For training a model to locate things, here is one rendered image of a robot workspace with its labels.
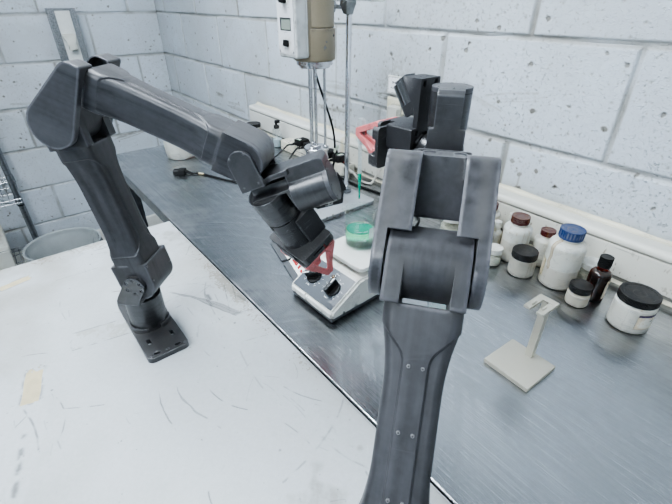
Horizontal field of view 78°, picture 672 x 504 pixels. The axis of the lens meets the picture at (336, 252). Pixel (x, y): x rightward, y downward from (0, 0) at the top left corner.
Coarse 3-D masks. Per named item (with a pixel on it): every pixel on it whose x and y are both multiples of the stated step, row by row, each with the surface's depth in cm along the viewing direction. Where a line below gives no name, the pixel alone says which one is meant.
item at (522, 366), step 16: (528, 304) 62; (544, 304) 64; (544, 320) 65; (496, 352) 70; (512, 352) 70; (528, 352) 69; (496, 368) 67; (512, 368) 67; (528, 368) 67; (544, 368) 67; (528, 384) 64
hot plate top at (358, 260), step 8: (336, 240) 86; (344, 240) 86; (336, 248) 84; (344, 248) 84; (336, 256) 82; (344, 256) 81; (352, 256) 81; (360, 256) 81; (368, 256) 81; (352, 264) 79; (360, 264) 79; (368, 264) 79
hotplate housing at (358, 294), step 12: (336, 264) 82; (348, 276) 79; (360, 276) 78; (300, 288) 82; (360, 288) 78; (312, 300) 80; (348, 300) 77; (360, 300) 80; (324, 312) 77; (336, 312) 76; (348, 312) 79
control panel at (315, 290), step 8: (320, 264) 84; (336, 272) 81; (296, 280) 84; (304, 280) 83; (320, 280) 81; (328, 280) 80; (344, 280) 79; (352, 280) 78; (304, 288) 82; (312, 288) 81; (320, 288) 80; (344, 288) 78; (312, 296) 80; (320, 296) 79; (328, 296) 78; (336, 296) 77; (328, 304) 77
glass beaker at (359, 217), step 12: (348, 204) 83; (360, 204) 84; (372, 204) 83; (348, 216) 80; (360, 216) 79; (372, 216) 80; (348, 228) 82; (360, 228) 80; (372, 228) 82; (348, 240) 83; (360, 240) 82; (372, 240) 83
